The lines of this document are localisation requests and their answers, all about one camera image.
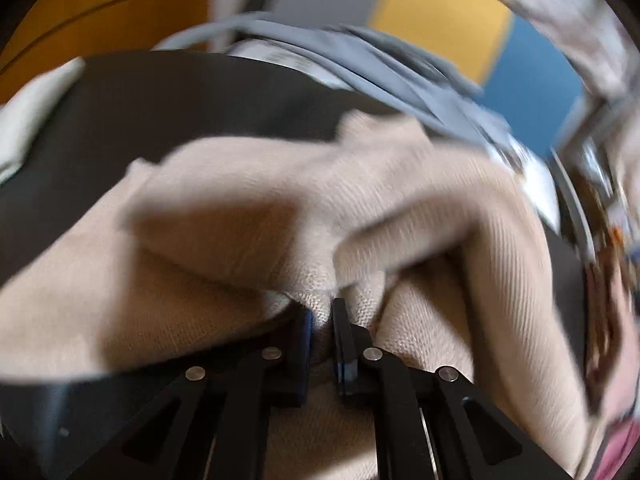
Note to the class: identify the white folded towel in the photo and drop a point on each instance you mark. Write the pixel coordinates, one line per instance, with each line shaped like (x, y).
(30, 120)

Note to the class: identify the blue-grey garment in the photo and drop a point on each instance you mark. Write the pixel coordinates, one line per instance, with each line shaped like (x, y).
(390, 70)

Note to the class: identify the grey yellow blue chair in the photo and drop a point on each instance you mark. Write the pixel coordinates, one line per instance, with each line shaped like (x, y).
(440, 20)

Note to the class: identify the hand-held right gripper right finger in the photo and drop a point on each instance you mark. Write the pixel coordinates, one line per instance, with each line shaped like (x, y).
(342, 350)

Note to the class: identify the pink folded sweater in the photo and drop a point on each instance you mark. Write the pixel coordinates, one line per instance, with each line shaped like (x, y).
(622, 375)

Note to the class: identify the white deer print cushion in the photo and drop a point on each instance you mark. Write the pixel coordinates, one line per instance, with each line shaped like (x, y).
(537, 185)

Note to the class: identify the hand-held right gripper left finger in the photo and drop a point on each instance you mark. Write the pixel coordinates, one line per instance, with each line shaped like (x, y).
(302, 360)

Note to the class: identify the beige knit sweater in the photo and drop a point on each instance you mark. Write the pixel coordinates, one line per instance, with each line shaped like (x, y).
(300, 210)

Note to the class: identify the magenta cloth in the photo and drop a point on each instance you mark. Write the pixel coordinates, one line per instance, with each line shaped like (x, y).
(622, 452)

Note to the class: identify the wooden wardrobe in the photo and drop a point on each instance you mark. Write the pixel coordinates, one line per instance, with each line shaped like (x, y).
(100, 20)

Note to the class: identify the pink patterned hanging quilt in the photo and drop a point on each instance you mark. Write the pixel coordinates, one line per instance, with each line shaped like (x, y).
(550, 10)

